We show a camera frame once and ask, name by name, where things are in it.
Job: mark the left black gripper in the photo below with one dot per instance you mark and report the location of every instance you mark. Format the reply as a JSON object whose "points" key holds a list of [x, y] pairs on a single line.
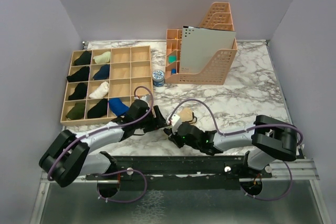
{"points": [[158, 122]]}

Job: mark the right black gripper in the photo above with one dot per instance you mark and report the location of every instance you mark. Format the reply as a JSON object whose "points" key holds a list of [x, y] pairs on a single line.
{"points": [[174, 136]]}

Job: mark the beige underwear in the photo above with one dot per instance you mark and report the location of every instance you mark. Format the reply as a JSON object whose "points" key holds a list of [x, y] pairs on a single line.
{"points": [[187, 115]]}

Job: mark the blue boxer underwear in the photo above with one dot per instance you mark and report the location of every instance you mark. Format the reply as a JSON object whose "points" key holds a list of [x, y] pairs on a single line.
{"points": [[117, 107]]}

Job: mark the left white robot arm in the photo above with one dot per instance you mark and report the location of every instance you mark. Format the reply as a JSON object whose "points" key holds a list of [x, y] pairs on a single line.
{"points": [[67, 156]]}

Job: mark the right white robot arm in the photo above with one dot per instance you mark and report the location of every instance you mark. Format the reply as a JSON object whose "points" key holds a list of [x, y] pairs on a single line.
{"points": [[272, 139]]}

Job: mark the blue patterned round tin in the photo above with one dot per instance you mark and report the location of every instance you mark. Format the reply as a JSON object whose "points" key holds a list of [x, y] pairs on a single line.
{"points": [[158, 77]]}

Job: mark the black rolled sock bottom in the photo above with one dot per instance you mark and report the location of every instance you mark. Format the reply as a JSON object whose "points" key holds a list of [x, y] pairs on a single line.
{"points": [[99, 110]]}

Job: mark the black rolled sock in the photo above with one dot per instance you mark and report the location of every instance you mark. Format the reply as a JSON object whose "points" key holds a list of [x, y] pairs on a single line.
{"points": [[99, 110], [76, 91], [84, 59], [81, 75]]}

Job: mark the white rolled sock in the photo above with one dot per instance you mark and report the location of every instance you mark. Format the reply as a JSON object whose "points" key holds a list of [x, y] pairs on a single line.
{"points": [[100, 91]]}

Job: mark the wooden compartment tray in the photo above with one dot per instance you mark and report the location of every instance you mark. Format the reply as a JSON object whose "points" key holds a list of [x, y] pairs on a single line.
{"points": [[130, 67]]}

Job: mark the navy rolled sock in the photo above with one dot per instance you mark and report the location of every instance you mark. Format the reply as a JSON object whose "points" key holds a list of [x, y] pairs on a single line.
{"points": [[103, 73]]}

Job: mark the peach file organizer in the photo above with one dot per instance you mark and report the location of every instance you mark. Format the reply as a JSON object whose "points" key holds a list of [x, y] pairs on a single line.
{"points": [[219, 16]]}

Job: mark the dark green rolled sock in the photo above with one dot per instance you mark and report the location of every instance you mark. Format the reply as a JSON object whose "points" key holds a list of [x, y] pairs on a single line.
{"points": [[77, 112]]}

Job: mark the pale green rolled sock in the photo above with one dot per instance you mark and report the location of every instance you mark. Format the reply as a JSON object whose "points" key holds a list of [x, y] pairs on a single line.
{"points": [[102, 58]]}

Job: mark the grey white folder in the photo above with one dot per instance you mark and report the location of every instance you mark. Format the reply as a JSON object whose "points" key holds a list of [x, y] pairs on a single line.
{"points": [[200, 44]]}

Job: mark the black rolled sock top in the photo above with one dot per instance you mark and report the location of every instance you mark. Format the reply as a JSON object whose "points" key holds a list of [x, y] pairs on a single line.
{"points": [[84, 59]]}

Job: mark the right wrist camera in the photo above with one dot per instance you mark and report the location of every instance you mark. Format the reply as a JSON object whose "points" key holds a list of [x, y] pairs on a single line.
{"points": [[174, 121]]}

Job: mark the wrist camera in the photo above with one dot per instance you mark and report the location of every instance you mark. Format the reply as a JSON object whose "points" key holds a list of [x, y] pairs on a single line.
{"points": [[147, 98], [174, 121]]}

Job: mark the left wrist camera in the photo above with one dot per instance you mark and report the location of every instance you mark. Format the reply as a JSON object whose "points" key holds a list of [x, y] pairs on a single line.
{"points": [[147, 98]]}

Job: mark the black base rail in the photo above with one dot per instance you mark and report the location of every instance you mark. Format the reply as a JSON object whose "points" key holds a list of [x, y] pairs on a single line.
{"points": [[190, 172]]}

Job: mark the aluminium extrusion rail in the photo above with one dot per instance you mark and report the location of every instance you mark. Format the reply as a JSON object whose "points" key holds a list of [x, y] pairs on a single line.
{"points": [[301, 169]]}

